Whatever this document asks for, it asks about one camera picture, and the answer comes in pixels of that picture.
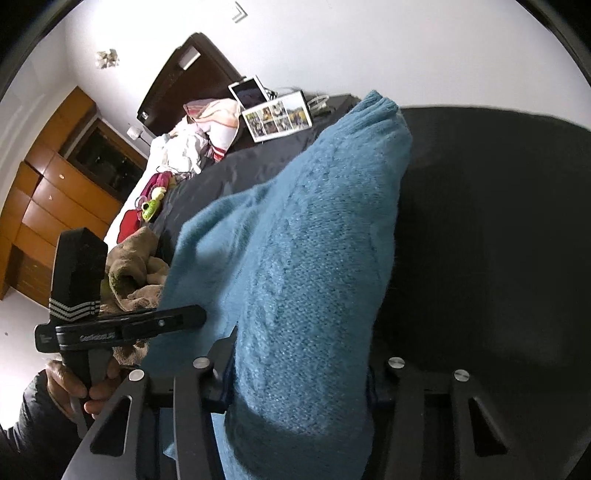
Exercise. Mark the pink striped pillow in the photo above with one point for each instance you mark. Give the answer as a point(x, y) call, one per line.
point(217, 122)

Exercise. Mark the small wall decoration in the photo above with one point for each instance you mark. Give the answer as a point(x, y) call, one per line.
point(107, 58)

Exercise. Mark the white tablet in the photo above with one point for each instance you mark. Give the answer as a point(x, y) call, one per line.
point(249, 94)

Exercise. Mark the white wall switch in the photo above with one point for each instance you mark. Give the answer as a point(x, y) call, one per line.
point(135, 133)

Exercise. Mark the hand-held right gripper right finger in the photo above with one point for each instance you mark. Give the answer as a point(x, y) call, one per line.
point(406, 392)

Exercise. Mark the blue knit sweater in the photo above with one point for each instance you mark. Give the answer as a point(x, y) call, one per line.
point(314, 258)

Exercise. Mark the black cloth cover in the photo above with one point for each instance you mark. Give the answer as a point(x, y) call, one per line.
point(485, 240)

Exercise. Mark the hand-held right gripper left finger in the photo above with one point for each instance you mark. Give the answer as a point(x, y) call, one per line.
point(217, 369)

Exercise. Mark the red crumpled clothes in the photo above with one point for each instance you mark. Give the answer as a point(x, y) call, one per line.
point(138, 212)

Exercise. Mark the white crumpled clothes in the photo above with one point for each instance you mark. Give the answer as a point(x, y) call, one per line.
point(180, 150)

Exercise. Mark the green plush toy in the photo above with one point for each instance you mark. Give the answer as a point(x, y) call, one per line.
point(151, 207)

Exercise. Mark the wooden wardrobe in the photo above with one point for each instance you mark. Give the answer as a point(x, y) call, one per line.
point(55, 198)

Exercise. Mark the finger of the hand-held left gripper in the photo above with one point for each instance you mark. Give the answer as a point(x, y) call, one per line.
point(180, 318)

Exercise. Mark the dark wooden headboard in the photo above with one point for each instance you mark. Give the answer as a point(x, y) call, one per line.
point(184, 78)

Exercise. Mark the photo collage frame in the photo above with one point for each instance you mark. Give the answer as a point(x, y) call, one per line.
point(277, 115)

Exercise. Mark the brown fleece garment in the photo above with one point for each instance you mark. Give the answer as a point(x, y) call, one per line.
point(134, 272)

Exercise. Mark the person's left forearm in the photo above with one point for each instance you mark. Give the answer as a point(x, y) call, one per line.
point(32, 429)

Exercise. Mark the person's left hand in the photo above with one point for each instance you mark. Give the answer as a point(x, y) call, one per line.
point(104, 383)

